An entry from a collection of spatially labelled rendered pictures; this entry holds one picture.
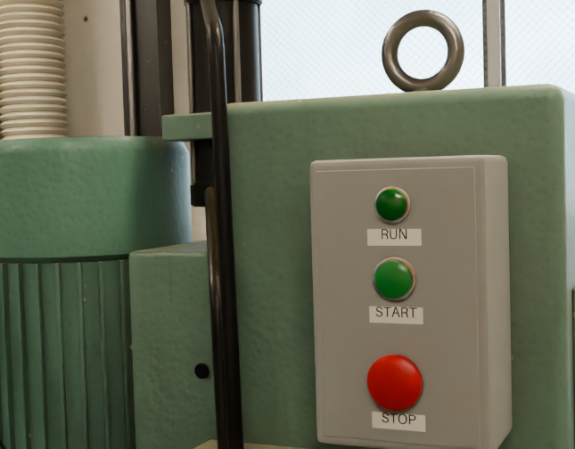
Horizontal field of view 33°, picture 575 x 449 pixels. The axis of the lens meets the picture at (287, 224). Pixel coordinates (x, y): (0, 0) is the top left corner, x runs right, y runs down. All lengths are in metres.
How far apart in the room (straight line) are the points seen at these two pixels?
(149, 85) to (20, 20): 0.32
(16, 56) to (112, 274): 1.56
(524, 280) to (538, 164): 0.07
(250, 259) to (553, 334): 0.19
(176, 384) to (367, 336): 0.22
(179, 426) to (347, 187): 0.26
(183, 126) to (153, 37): 1.50
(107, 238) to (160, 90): 1.48
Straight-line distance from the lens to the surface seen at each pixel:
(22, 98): 2.26
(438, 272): 0.52
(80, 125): 2.39
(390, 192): 0.52
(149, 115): 2.21
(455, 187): 0.52
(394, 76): 0.70
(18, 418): 0.79
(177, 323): 0.71
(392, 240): 0.53
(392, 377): 0.53
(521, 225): 0.58
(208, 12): 0.64
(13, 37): 2.28
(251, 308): 0.63
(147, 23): 2.23
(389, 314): 0.53
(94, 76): 2.38
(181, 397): 0.72
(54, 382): 0.76
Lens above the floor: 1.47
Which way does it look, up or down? 3 degrees down
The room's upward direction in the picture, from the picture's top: 2 degrees counter-clockwise
